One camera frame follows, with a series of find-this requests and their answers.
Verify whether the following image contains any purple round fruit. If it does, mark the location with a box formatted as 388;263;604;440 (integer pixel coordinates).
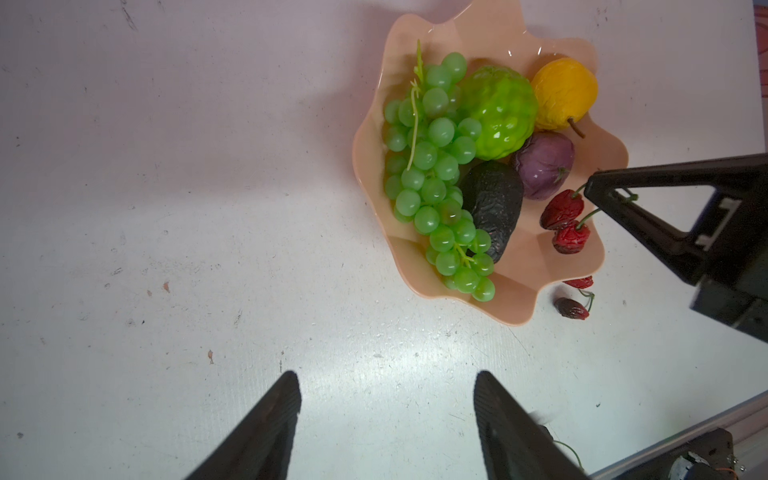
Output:
513;132;575;200

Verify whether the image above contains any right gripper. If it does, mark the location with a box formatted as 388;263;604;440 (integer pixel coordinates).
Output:
585;154;767;342

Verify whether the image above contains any pink wavy fruit bowl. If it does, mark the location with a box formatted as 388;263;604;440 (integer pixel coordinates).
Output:
352;1;605;325

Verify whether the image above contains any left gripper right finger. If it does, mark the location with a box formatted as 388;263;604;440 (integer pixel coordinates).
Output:
473;371;587;480

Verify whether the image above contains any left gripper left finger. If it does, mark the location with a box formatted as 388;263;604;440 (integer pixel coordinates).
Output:
189;371;302;480

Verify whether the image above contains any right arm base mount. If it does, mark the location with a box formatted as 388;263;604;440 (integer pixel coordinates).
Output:
615;428;738;480

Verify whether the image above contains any yellow pear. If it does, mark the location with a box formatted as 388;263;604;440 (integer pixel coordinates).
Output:
531;57;599;138

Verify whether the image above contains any dark avocado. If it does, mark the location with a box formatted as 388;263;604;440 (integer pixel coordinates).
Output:
460;161;524;263

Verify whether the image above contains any aluminium front rail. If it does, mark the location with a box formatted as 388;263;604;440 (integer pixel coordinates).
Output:
590;392;767;479

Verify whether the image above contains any green bumpy fruit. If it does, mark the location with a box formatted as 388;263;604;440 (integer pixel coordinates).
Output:
460;65;538;161

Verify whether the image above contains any green grape bunch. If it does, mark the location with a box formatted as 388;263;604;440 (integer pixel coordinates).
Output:
383;52;496;302

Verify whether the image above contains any red cherry pair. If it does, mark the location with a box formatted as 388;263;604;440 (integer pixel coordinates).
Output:
553;276;596;320
539;186;602;255

